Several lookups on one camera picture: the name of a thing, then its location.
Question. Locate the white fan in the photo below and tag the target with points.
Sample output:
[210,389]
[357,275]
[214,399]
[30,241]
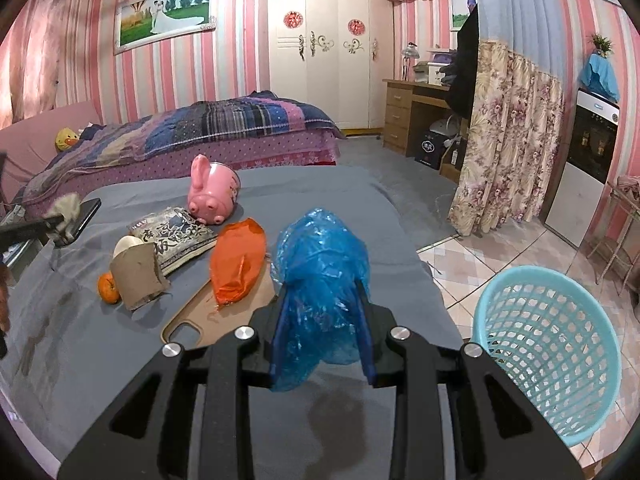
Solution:
[445,127]

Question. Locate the white printer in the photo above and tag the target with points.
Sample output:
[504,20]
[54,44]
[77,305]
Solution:
[430,72]

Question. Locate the grey table cloth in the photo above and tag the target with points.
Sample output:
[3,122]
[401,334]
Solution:
[100,385]

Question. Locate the tangerine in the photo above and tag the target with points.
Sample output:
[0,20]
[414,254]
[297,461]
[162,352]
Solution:
[108,289]

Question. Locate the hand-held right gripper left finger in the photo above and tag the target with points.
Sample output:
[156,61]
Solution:
[278,340]

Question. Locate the blue plastic bag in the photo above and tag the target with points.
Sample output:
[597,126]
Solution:
[320,270]

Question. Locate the pink pig toy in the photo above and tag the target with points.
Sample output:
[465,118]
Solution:
[212,192]

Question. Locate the blue cloth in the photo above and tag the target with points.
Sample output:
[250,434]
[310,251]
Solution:
[600,77]

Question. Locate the black hanging garment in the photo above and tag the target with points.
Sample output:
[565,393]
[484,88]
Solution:
[462,70]

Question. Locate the white wardrobe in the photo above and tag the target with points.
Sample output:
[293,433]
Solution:
[325,80]

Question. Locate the metal rack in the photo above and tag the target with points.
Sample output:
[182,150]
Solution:
[617,245]

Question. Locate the tan phone case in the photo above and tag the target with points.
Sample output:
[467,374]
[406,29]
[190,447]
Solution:
[195,315]

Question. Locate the plaid quilt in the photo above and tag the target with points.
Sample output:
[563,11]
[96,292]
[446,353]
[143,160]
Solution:
[200,125]

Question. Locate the purple dotted bed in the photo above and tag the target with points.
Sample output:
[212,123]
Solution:
[280,150]

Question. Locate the light blue plastic basket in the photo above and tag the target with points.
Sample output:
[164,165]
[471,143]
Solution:
[550,350]

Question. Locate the black phone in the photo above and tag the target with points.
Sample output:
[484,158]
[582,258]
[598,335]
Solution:
[80,220]

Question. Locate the orange plastic bag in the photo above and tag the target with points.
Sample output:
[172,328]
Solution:
[237,260]

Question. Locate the wooden desk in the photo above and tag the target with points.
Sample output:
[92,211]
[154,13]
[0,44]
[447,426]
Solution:
[400,115]

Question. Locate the white black water dispenser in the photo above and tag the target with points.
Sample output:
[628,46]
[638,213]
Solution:
[580,170]

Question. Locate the small wall photo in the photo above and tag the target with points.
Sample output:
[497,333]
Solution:
[460,12]

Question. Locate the printed snack packet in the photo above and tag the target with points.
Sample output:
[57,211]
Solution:
[175,240]

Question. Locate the pink headboard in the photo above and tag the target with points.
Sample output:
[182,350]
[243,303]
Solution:
[30,145]

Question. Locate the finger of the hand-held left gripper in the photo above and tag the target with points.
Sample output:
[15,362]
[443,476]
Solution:
[30,227]

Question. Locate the crushed brown paper cup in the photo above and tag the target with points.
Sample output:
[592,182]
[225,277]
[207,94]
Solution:
[140,280]

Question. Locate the red round sticker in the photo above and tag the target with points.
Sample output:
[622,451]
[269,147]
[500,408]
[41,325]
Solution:
[356,27]
[293,19]

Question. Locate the small potted plant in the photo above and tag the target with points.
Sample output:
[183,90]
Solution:
[601,45]

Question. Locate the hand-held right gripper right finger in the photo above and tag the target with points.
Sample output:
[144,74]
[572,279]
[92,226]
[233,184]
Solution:
[367,350]

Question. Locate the desk lamp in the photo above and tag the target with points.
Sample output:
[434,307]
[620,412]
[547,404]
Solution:
[410,57]

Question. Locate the yellow duck plush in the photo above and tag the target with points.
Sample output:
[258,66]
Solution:
[65,139]

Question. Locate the black bag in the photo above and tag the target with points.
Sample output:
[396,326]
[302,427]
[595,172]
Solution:
[432,150]

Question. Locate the pink side curtain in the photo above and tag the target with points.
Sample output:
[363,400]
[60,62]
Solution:
[35,50]

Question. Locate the floral curtain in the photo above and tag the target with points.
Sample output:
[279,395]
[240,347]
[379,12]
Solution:
[505,150]

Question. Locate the framed wedding photo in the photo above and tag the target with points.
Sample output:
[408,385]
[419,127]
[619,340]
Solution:
[160,17]

